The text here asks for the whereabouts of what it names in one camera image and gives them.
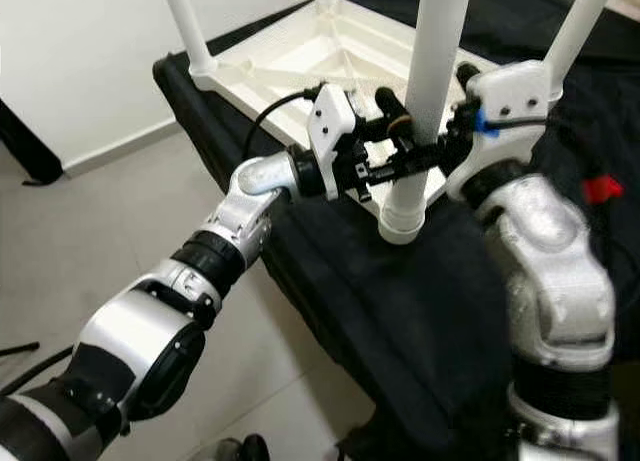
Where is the white plastic table top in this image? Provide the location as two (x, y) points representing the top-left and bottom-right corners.
(190, 0), (501, 244)

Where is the black tablecloth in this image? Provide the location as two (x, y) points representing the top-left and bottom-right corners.
(153, 0), (640, 461)

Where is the black robot left foot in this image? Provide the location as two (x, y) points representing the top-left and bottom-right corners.
(215, 434), (271, 461)

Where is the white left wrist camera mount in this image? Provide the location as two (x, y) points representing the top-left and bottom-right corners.
(305, 81), (358, 197)

